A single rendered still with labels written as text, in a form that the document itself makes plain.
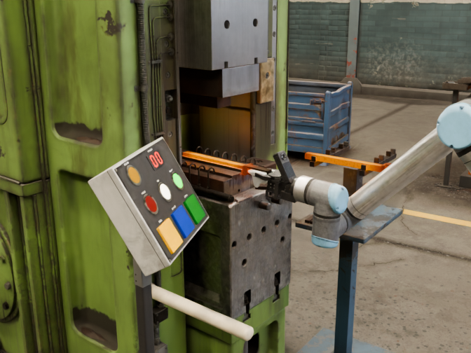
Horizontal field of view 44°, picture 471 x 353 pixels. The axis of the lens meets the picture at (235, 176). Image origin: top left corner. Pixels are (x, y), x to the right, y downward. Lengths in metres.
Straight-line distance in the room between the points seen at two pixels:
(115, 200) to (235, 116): 1.04
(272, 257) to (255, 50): 0.79
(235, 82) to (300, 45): 8.38
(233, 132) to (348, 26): 7.64
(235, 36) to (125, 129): 0.48
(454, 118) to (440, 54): 7.85
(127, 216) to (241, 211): 0.67
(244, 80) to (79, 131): 0.60
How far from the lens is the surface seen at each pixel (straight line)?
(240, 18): 2.00
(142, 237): 1.47
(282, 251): 2.32
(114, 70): 1.84
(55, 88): 2.15
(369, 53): 9.84
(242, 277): 2.15
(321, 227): 1.93
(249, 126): 2.36
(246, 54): 2.03
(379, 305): 3.31
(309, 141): 5.79
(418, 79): 9.63
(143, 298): 1.74
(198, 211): 1.69
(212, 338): 2.30
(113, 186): 1.45
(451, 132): 1.67
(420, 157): 1.89
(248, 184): 2.14
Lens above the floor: 1.60
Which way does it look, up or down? 17 degrees down
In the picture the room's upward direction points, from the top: straight up
